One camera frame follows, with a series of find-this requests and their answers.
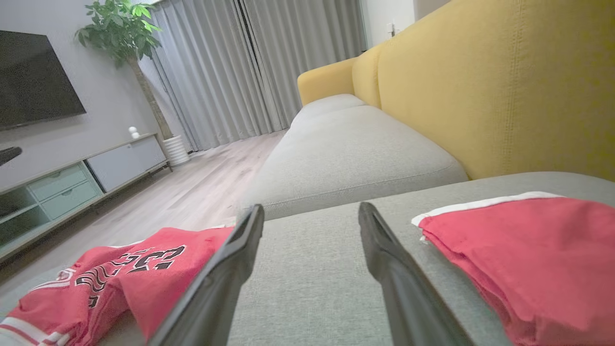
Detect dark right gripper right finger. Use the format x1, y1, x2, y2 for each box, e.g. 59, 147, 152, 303
358, 202, 476, 346

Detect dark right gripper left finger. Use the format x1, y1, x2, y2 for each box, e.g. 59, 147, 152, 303
147, 204, 265, 346

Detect red shorts white trim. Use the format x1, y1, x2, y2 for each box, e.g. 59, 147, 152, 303
412, 191, 615, 346

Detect black flat television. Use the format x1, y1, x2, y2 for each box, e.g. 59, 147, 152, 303
0, 30, 87, 131

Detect green potted tree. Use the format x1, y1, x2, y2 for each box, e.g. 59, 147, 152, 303
74, 0, 174, 141

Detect yellow sofa backrest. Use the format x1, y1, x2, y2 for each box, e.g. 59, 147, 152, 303
297, 0, 615, 182

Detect grey sofa seat cushion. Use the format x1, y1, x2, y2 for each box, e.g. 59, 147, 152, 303
291, 94, 368, 126
238, 106, 469, 222

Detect pale green TV cabinet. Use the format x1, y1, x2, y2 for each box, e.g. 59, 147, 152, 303
0, 133, 172, 263

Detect white ribbed plant pot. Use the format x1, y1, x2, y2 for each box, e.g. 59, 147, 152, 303
162, 135, 192, 167

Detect yellow and grey sofa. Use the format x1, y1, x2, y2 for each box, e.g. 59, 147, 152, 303
0, 172, 615, 346

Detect red white basketball jersey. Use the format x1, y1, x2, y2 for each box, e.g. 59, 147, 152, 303
0, 226, 237, 346

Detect grey curtains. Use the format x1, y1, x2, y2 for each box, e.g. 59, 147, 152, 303
139, 0, 369, 152

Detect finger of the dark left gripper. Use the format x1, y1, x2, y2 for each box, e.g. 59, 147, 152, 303
0, 147, 23, 167

